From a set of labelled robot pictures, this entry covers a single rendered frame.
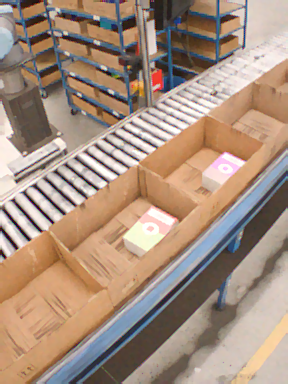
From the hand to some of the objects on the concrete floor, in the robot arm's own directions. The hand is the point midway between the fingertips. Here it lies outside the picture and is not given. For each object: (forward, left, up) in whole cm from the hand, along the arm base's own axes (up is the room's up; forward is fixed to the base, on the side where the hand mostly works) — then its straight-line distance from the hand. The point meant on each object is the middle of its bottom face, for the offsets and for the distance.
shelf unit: (-1, +277, -80) cm, 288 cm away
